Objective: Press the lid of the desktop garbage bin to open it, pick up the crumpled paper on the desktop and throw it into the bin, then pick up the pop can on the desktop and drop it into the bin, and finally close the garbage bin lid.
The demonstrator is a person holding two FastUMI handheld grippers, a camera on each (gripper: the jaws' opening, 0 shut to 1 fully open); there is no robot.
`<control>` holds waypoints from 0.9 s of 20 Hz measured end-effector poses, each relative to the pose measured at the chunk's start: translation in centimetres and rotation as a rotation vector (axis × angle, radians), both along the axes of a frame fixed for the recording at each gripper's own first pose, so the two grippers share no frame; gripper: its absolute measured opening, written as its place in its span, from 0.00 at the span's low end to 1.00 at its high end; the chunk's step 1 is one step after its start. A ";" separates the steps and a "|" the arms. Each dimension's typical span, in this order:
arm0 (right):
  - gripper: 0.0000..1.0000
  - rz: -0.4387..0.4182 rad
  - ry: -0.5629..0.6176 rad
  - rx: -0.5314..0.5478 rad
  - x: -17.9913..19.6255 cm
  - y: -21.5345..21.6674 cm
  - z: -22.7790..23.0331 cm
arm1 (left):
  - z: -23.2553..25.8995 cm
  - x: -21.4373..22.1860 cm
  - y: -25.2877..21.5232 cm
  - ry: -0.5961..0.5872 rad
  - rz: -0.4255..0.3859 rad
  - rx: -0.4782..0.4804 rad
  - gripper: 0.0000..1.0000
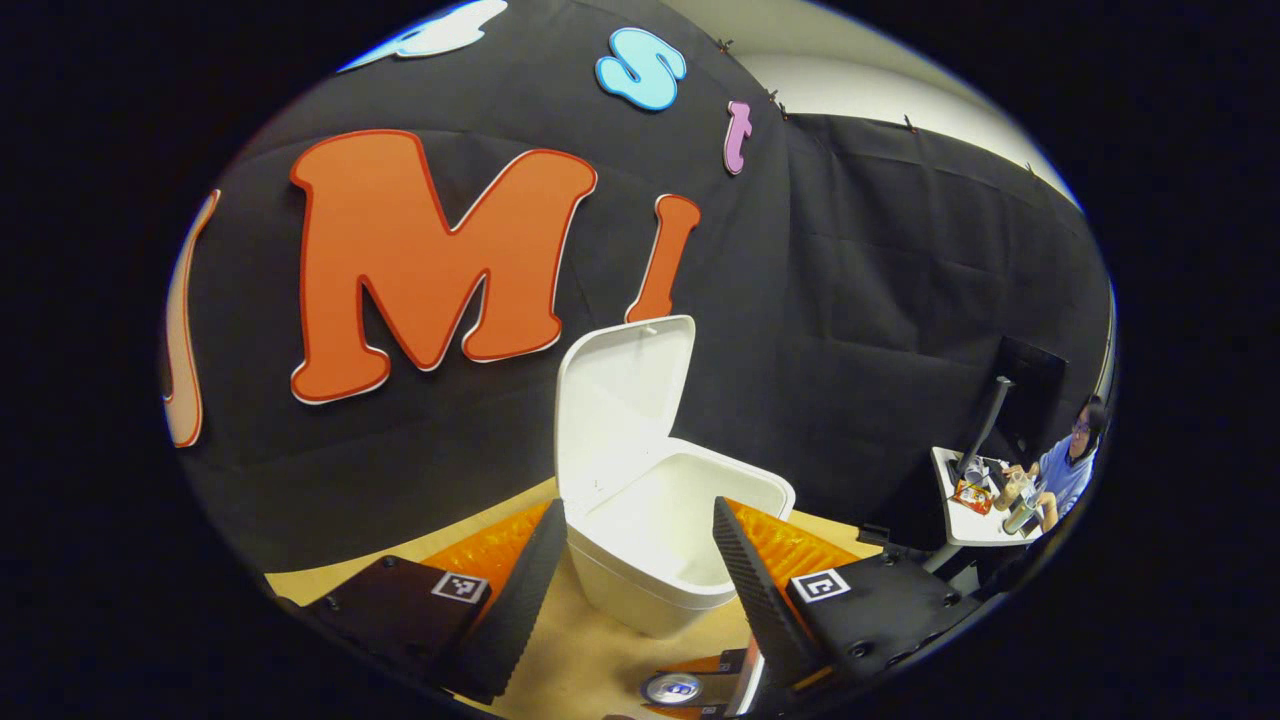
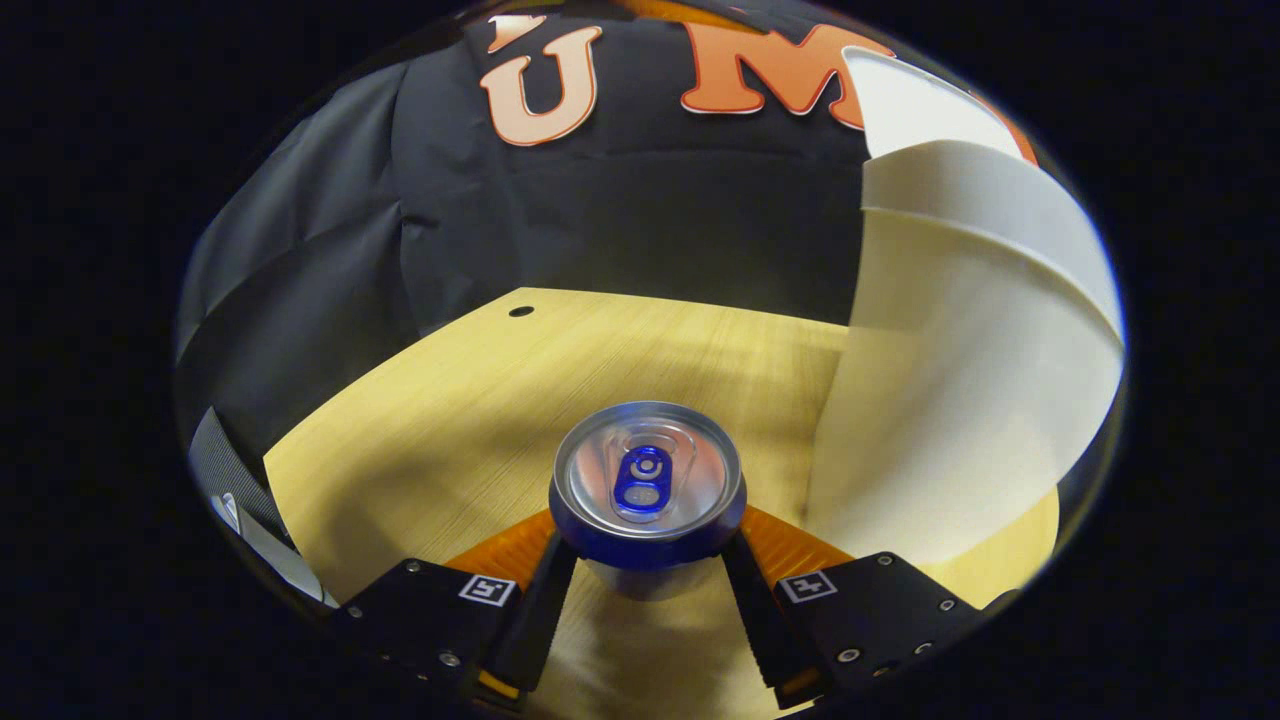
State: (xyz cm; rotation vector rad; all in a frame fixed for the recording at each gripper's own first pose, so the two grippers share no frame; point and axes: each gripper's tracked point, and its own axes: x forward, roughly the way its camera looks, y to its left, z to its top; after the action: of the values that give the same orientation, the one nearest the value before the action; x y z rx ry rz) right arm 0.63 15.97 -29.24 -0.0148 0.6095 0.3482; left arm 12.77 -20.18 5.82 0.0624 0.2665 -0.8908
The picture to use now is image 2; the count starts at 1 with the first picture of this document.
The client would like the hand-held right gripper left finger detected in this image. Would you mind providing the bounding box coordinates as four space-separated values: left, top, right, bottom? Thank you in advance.
328 510 581 706

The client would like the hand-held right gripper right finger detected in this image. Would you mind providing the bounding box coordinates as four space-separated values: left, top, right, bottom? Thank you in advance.
720 505 1021 709

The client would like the blue pop can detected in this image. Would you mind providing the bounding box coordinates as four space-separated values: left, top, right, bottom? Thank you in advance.
548 401 748 601

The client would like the white desktop garbage bin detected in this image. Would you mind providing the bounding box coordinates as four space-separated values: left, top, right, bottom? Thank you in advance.
805 45 1126 563

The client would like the wooden desktop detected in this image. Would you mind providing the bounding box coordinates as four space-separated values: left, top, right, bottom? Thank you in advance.
262 287 1061 720

